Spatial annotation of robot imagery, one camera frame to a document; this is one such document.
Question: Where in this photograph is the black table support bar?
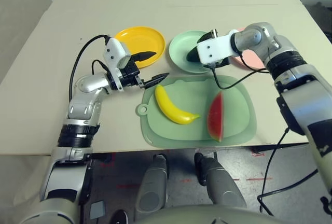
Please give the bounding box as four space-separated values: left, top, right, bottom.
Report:
255 143 309 150

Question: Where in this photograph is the dark green toy avocado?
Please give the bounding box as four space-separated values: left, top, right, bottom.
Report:
186 45 202 63

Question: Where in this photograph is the green plate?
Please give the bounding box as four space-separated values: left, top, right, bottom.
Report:
169 30 216 74

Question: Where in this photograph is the black round floor object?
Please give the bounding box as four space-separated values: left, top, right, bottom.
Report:
108 209 129 224

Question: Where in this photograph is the grey robot right leg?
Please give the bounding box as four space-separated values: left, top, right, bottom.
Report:
193 152 247 208

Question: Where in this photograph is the grey robot left leg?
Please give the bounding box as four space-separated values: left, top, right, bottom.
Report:
136 153 168 213

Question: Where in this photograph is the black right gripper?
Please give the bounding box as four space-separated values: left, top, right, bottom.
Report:
198 29 231 68

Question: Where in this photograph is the grey robot leg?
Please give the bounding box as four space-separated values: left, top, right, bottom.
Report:
136 153 168 213
193 152 247 208

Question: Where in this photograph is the thin black left wrist cable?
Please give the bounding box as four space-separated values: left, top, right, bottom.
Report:
91 59 108 76

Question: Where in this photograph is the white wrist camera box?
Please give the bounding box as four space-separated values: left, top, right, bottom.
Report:
196 29 243 66
103 37 132 69

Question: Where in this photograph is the green silicone mat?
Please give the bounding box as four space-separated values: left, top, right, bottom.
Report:
135 75 257 149

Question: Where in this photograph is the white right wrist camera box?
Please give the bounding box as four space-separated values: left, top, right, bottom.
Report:
196 29 243 66

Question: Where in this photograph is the yellow toy banana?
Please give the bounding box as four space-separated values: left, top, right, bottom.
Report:
155 85 201 125

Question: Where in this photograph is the pink plate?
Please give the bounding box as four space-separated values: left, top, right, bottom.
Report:
229 26 268 71

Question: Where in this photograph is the grey square floor object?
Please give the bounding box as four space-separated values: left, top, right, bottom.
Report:
89 200 107 219

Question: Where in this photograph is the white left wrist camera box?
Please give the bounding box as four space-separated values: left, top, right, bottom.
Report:
103 37 132 69

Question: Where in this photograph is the toy watermelon slice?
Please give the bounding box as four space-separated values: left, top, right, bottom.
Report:
206 91 224 143

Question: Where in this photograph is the black left camera cable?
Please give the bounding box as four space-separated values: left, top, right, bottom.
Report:
68 34 109 103

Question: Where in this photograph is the yellow plate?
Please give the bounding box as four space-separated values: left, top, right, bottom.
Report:
114 25 166 69

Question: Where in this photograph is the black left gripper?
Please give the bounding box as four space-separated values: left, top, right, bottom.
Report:
119 51 171 89

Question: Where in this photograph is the grey robot torso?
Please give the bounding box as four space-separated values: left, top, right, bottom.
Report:
129 204 288 224

